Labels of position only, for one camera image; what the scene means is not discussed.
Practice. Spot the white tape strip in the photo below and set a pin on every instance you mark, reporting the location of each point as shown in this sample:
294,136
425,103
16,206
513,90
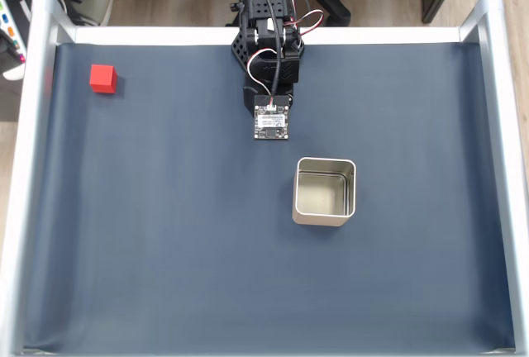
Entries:
25,9

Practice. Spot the black camera circuit board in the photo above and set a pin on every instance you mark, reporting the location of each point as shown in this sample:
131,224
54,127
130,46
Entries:
270,123

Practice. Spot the square metal tin container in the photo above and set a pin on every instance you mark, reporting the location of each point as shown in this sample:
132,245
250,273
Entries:
318,196

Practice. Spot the red cube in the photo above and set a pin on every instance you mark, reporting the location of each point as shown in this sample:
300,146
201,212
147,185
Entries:
102,78

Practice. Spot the dark blue table mat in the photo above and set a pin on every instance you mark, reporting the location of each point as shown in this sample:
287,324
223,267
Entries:
165,229

